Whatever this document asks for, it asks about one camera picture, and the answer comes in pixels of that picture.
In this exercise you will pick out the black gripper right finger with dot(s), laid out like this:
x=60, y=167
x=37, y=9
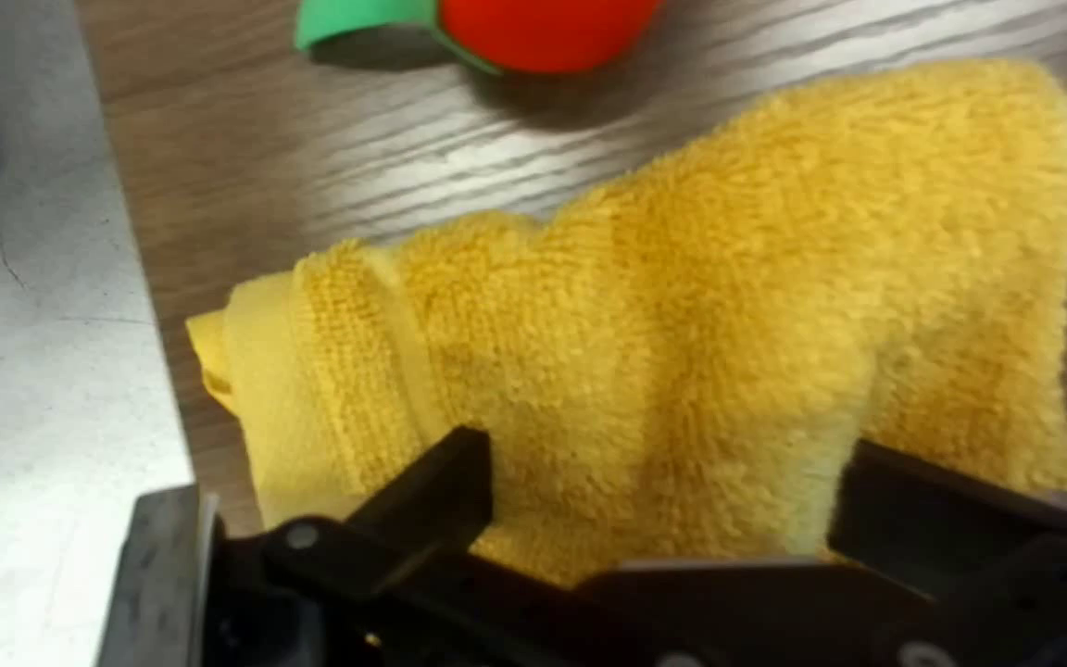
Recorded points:
x=927, y=506

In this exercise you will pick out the yellow terry towel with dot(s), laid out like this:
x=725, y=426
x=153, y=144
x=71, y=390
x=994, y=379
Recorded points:
x=706, y=336

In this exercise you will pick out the red toy pepper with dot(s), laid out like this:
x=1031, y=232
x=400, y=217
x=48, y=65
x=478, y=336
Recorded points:
x=547, y=30

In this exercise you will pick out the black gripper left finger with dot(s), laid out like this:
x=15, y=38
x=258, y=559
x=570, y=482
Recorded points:
x=435, y=493

